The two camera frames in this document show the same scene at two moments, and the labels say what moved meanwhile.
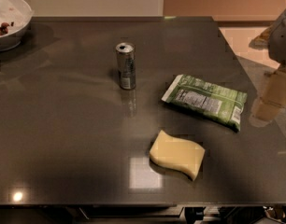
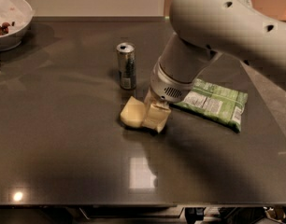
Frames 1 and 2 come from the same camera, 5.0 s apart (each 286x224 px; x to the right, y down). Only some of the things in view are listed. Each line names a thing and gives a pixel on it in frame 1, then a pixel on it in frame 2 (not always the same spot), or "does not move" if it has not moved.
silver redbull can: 126,59 does not move
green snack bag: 221,103 does not move
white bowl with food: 11,18 does not move
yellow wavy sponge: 178,153 to 133,113
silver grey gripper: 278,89 to 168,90
